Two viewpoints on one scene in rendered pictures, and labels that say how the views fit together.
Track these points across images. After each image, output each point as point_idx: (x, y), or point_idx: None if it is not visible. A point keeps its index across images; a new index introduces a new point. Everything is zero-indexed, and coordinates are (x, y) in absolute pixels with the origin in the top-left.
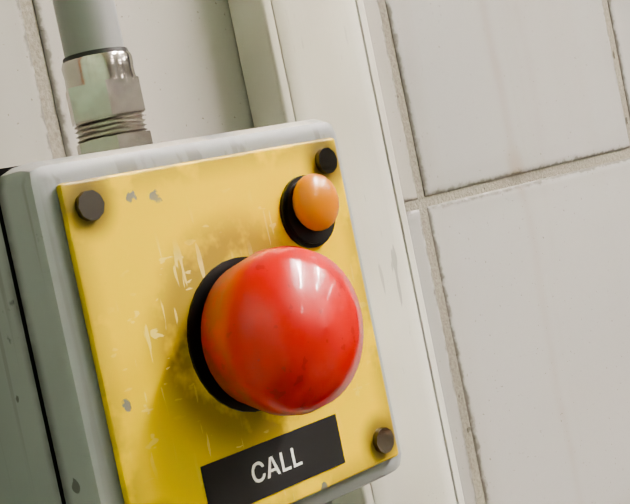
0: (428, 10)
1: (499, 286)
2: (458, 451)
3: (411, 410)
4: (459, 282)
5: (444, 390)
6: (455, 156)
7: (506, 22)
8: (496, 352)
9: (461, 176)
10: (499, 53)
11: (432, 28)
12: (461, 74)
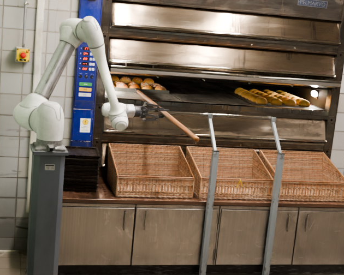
0: (49, 43)
1: (50, 59)
2: (43, 66)
3: (38, 62)
4: (47, 58)
5: (43, 63)
6: (49, 51)
7: (57, 45)
8: (48, 62)
9: (49, 52)
10: (55, 46)
11: (49, 44)
12: (51, 47)
